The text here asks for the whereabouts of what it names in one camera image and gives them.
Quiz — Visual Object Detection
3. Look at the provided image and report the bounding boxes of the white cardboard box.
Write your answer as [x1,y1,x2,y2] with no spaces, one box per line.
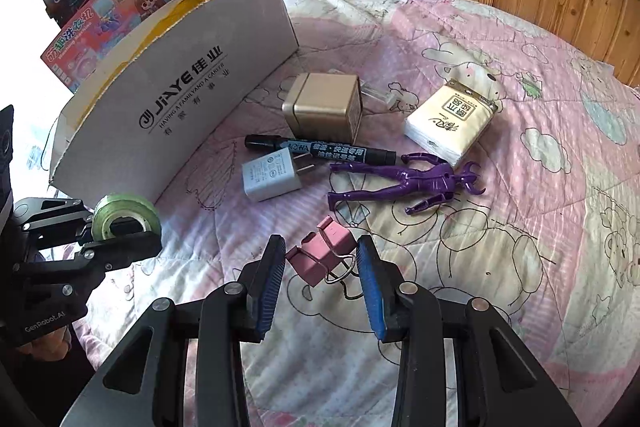
[48,0,300,204]

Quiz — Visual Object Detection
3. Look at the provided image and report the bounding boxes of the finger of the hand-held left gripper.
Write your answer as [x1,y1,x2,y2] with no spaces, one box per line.
[14,198,101,250]
[20,231,164,304]

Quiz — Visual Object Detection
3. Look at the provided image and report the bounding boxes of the green tape roll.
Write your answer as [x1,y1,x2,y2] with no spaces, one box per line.
[91,193,162,242]

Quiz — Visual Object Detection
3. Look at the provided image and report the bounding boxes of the pink binder clip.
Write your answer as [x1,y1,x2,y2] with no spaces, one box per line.
[317,215,357,254]
[285,246,359,285]

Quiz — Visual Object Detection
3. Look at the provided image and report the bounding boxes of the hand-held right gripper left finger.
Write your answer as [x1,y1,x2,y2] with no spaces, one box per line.
[62,234,287,427]

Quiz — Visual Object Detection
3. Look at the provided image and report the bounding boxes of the pink cartoon printed quilt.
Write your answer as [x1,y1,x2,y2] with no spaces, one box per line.
[47,0,640,427]

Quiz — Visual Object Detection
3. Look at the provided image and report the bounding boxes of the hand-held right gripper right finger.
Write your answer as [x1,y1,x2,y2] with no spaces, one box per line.
[356,234,583,427]

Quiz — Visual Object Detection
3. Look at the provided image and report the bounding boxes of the cartoon picture book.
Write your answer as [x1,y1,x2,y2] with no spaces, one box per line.
[40,0,171,95]

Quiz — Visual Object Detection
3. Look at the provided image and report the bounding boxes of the gold power adapter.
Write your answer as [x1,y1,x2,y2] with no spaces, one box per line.
[281,73,393,145]

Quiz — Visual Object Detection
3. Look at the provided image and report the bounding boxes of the white charger plug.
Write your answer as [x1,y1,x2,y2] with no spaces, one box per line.
[241,147,317,202]

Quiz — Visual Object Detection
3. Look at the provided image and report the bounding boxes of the purple toy figure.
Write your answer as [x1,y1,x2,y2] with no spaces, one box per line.
[327,151,487,215]

